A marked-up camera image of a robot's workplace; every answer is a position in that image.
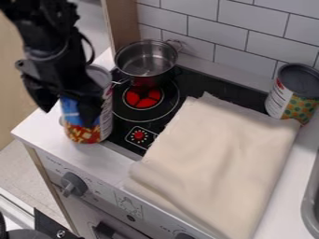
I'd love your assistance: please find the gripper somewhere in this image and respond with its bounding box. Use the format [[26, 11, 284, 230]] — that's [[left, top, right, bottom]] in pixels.
[[13, 43, 106, 128]]

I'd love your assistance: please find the blue and red can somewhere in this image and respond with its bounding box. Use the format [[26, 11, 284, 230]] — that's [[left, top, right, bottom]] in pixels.
[[57, 63, 117, 145]]

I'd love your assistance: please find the toy stove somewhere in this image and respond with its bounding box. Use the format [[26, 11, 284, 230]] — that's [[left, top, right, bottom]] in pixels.
[[101, 64, 272, 158]]

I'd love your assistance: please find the silver pot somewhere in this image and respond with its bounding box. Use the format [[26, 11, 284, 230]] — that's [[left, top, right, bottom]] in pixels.
[[110, 38, 185, 88]]

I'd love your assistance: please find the cream cloth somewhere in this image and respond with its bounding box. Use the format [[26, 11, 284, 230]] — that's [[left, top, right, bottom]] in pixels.
[[121, 91, 303, 239]]

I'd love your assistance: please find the green and orange dotted can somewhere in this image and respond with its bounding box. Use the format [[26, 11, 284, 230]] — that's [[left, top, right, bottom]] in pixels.
[[262, 63, 319, 126]]

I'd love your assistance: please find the toy sink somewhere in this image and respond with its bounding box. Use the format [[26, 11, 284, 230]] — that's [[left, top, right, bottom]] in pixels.
[[299, 154, 319, 232]]

